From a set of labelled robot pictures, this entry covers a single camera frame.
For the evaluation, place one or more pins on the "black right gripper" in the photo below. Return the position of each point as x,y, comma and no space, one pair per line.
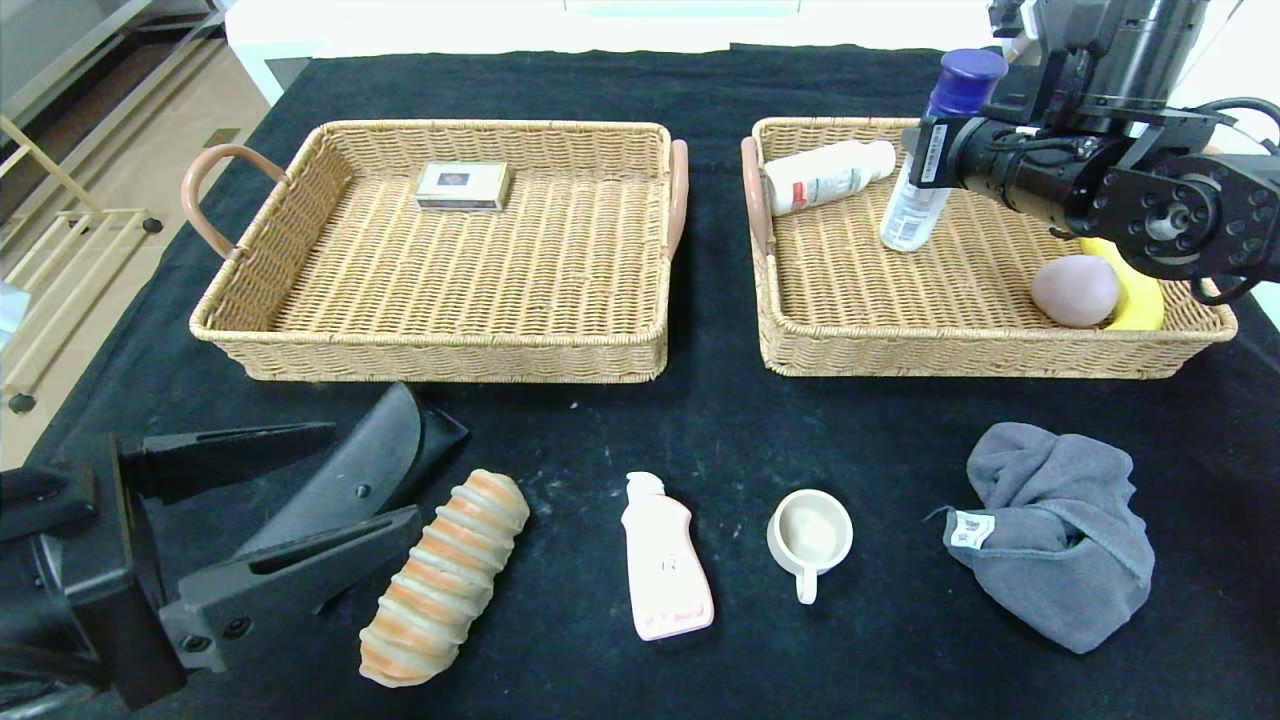
929,154

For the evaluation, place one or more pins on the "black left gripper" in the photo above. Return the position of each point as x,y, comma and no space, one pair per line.
133,570

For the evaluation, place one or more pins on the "spray can with blue cap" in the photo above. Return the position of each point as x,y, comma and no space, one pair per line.
965,80

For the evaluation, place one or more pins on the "black glasses case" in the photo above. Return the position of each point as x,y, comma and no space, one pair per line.
390,440

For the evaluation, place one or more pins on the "pink detergent bottle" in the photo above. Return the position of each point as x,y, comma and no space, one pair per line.
665,570

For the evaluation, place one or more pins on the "white plastic bottle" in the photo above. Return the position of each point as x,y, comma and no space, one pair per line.
825,178

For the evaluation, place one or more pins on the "striped orange bread roll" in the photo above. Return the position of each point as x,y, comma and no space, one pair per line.
445,580

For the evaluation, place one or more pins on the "pink peach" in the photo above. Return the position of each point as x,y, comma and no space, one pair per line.
1072,292

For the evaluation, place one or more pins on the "yellow banana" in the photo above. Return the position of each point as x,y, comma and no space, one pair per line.
1140,300

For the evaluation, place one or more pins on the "white counter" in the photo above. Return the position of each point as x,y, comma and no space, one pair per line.
600,30

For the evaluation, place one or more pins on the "small gold card box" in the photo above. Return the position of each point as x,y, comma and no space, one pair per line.
462,187

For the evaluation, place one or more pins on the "cream ceramic mug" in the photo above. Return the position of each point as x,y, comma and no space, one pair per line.
810,535

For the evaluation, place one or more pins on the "grey towel with tag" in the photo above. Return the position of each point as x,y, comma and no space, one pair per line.
1060,560

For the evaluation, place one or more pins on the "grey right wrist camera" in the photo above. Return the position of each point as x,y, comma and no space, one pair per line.
1020,45

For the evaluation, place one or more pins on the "grey metal shelf frame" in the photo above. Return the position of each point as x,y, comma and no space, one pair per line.
60,70

